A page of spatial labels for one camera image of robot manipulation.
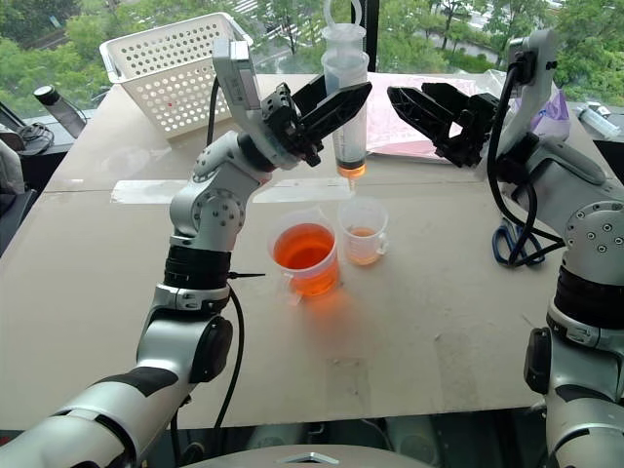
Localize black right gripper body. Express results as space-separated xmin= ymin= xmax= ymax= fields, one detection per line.
xmin=430 ymin=92 xmax=503 ymax=169

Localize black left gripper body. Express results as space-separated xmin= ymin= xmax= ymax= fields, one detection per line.
xmin=259 ymin=82 xmax=324 ymax=169

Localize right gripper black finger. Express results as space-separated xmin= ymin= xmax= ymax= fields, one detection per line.
xmin=420 ymin=81 xmax=475 ymax=113
xmin=386 ymin=86 xmax=463 ymax=146

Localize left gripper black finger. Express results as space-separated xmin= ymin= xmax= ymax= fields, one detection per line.
xmin=298 ymin=81 xmax=374 ymax=148
xmin=292 ymin=73 xmax=337 ymax=116

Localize large clear plastic syringe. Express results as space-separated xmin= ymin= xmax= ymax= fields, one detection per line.
xmin=321 ymin=0 xmax=371 ymax=197

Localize small clear syringe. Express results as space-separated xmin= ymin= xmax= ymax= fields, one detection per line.
xmin=574 ymin=103 xmax=624 ymax=141

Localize small clear measuring cup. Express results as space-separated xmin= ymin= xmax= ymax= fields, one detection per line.
xmin=336 ymin=197 xmax=391 ymax=267

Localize large cup with red liquid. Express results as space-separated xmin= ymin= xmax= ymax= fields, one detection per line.
xmin=266 ymin=204 xmax=343 ymax=306

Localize pink patterned sheet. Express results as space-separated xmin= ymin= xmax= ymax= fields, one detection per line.
xmin=360 ymin=72 xmax=494 ymax=162

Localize purple plastic bag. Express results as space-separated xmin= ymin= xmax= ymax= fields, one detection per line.
xmin=532 ymin=87 xmax=571 ymax=138

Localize white perforated plastic basket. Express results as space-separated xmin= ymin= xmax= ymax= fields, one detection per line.
xmin=98 ymin=12 xmax=254 ymax=143

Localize dark bottle with silver cap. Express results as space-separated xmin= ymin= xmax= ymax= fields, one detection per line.
xmin=32 ymin=85 xmax=87 ymax=140

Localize silver robot torso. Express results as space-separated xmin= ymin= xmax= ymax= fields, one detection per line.
xmin=178 ymin=443 xmax=436 ymax=468

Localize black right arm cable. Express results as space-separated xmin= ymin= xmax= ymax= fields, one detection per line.
xmin=487 ymin=51 xmax=567 ymax=267

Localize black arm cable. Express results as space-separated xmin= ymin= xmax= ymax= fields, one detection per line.
xmin=168 ymin=72 xmax=246 ymax=465
xmin=487 ymin=51 xmax=567 ymax=267

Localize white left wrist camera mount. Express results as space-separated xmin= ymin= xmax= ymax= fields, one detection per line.
xmin=212 ymin=39 xmax=304 ymax=170

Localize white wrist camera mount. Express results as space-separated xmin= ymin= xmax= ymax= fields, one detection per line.
xmin=212 ymin=39 xmax=304 ymax=170
xmin=501 ymin=28 xmax=560 ymax=162

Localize black window frame post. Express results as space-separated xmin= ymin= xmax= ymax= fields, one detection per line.
xmin=365 ymin=0 xmax=382 ymax=75

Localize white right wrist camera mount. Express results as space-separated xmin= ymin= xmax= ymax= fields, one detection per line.
xmin=501 ymin=28 xmax=560 ymax=162

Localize blue handled scissors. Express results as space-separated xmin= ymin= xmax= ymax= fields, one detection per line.
xmin=490 ymin=216 xmax=548 ymax=267

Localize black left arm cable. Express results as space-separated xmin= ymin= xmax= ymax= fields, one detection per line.
xmin=168 ymin=72 xmax=246 ymax=465

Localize black tangled cord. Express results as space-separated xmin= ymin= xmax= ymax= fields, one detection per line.
xmin=14 ymin=121 xmax=56 ymax=153

